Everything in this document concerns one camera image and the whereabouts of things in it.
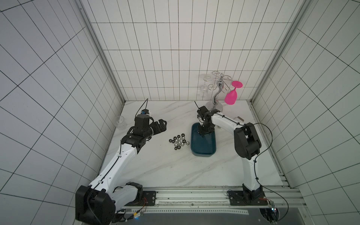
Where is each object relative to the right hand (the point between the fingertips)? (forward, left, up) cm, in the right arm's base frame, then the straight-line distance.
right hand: (198, 133), depth 98 cm
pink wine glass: (+20, -22, +16) cm, 34 cm away
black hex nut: (-2, +11, -1) cm, 11 cm away
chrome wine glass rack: (+25, -15, +25) cm, 39 cm away
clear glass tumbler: (+4, +59, +1) cm, 59 cm away
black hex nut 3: (-12, +15, -2) cm, 19 cm away
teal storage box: (-11, -2, +1) cm, 11 cm away
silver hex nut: (-8, +13, -2) cm, 15 cm away
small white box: (+16, -33, -1) cm, 37 cm away
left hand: (-8, +24, +17) cm, 31 cm away
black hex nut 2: (-7, +19, -1) cm, 21 cm away
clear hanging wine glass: (+27, -4, +19) cm, 33 cm away
